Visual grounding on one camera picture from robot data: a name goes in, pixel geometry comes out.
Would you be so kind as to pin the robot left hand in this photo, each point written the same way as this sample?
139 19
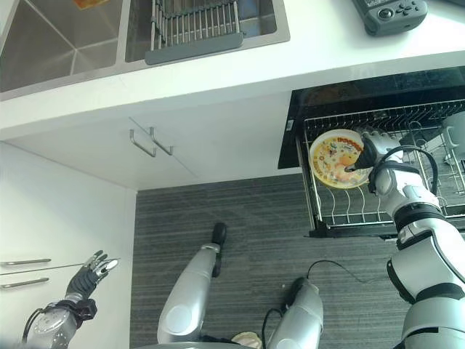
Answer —
86 278

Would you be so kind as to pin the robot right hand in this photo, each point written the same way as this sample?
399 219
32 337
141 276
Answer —
371 148

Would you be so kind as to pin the yellow cartoon print plate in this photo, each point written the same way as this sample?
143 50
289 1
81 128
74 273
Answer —
332 163

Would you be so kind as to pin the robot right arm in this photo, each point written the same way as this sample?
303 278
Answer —
425 254

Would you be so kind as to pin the black dishwasher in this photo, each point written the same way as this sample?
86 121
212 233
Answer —
363 109

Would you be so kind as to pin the metal dishwasher rack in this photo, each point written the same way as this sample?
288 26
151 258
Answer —
363 211

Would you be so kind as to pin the grey cup in rack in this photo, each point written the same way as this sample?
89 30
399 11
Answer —
454 132

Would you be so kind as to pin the robot left leg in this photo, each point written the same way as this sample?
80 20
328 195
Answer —
192 291

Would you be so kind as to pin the robot leg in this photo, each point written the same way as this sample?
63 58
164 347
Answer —
301 312
192 291

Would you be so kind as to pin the grey remote controller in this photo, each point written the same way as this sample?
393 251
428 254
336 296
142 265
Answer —
392 14

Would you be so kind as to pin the white cabinet door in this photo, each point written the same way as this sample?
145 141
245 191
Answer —
163 152

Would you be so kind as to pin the robot right leg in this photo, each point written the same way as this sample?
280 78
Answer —
301 312

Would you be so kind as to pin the grey sink drain rack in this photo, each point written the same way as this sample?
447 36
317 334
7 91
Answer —
192 47

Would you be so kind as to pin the stainless steel double sink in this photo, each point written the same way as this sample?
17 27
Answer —
109 32

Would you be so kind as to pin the orange item in sink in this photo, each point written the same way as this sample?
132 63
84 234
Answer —
90 3

